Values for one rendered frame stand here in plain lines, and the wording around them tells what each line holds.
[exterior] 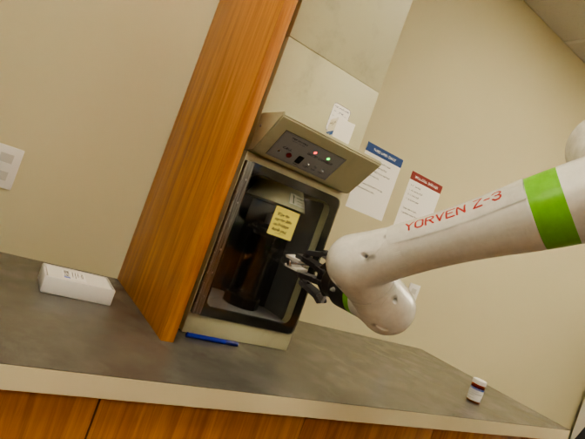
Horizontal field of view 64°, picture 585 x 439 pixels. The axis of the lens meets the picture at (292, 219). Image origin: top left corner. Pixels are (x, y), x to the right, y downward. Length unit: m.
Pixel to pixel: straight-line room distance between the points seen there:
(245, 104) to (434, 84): 1.25
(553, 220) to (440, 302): 1.71
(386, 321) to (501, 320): 1.97
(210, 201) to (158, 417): 0.44
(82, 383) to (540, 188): 0.75
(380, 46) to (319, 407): 0.95
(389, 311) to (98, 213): 0.95
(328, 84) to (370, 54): 0.16
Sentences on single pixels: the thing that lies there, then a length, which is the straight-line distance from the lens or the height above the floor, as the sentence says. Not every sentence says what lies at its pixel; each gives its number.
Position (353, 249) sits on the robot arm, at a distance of 0.82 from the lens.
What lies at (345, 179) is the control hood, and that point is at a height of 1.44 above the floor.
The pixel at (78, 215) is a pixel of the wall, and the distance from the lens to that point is 1.52.
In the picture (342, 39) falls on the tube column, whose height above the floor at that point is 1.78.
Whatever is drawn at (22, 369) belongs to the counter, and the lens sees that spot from 0.84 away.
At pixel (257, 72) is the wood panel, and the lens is 1.09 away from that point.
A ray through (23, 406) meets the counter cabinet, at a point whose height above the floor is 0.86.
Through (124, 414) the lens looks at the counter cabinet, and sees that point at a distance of 0.94.
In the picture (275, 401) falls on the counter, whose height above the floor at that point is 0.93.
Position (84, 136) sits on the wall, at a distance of 1.50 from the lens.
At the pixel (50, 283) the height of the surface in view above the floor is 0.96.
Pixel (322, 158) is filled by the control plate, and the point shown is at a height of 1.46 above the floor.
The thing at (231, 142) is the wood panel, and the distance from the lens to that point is 1.06.
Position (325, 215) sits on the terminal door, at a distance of 1.29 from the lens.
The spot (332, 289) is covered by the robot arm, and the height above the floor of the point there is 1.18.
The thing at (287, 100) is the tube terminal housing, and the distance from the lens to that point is 1.22.
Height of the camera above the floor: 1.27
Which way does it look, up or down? 1 degrees up
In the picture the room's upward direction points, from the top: 20 degrees clockwise
